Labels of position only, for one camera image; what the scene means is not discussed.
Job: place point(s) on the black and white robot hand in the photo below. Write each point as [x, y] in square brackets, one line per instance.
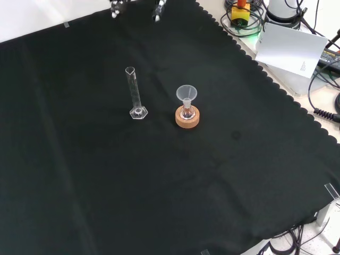
[159, 10]

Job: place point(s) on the clear graduated cylinder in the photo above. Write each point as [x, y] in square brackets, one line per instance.
[138, 112]

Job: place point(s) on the yellow stop button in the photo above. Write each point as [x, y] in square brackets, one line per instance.
[240, 13]

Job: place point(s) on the translucent plastic funnel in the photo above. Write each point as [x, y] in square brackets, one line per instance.
[186, 92]

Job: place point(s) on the grey tape strip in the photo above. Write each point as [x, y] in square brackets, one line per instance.
[66, 25]

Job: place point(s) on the small round-bottom glass flask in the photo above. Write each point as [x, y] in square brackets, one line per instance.
[187, 112]

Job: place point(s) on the pale board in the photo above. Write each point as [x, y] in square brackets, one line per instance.
[289, 50]

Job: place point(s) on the black table cloth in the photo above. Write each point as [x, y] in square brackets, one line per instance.
[106, 172]

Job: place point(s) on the black power adapter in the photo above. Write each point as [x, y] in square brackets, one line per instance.
[330, 57]

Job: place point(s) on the clear tape strip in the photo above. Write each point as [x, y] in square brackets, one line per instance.
[332, 190]

